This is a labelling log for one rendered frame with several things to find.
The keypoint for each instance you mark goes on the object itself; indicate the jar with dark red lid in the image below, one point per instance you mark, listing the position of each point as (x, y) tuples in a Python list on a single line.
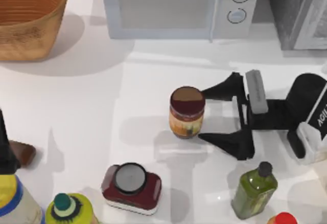
[(187, 111)]

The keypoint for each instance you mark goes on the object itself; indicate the green bottle with black cap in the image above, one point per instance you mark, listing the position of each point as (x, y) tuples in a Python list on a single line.
[(255, 193)]

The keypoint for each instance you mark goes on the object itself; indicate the pale microwave oven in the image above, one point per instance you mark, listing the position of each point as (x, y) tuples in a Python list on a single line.
[(237, 31)]

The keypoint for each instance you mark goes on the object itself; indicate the bottle with red cap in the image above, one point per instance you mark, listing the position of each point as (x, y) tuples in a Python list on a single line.
[(283, 219)]

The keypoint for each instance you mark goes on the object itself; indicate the microwave oven door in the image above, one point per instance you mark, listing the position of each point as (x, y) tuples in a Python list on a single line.
[(163, 4)]

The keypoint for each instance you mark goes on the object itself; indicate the pale grey cabinet door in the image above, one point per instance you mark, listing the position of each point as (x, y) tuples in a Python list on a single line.
[(313, 17)]

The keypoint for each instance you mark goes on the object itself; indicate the dark red bottle grey cap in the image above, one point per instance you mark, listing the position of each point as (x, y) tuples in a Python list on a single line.
[(132, 193)]

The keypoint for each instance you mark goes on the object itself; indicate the yellow-green bottle with teal cap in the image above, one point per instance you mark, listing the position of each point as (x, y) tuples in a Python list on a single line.
[(74, 210)]

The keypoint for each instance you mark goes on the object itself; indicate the brown woven basket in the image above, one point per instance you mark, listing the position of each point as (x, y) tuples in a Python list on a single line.
[(28, 37)]

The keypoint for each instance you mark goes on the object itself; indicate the brown coaster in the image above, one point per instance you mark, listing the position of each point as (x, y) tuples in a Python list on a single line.
[(25, 153)]

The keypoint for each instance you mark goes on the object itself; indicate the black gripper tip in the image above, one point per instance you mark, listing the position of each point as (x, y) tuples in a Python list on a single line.
[(6, 142)]

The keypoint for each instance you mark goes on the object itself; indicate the yellow and blue bottle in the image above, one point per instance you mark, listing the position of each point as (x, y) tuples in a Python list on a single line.
[(15, 201)]

